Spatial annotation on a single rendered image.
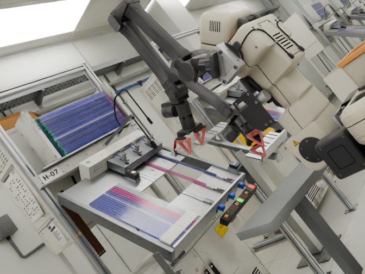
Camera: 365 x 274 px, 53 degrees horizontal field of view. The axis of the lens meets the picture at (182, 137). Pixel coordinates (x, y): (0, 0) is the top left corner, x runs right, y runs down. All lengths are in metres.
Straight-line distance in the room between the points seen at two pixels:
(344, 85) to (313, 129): 4.89
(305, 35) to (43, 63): 3.93
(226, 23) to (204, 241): 1.20
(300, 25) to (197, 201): 4.75
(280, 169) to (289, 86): 1.53
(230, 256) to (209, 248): 0.15
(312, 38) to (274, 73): 4.82
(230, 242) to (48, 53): 3.15
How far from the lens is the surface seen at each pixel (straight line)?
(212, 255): 2.11
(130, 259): 3.74
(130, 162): 2.03
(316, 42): 6.20
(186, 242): 1.64
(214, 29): 1.44
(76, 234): 1.97
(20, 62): 4.33
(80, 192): 1.96
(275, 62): 1.39
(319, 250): 2.52
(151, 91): 3.21
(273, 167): 2.87
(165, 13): 5.31
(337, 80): 6.26
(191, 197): 1.85
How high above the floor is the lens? 0.99
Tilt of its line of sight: 3 degrees up
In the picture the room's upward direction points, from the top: 38 degrees counter-clockwise
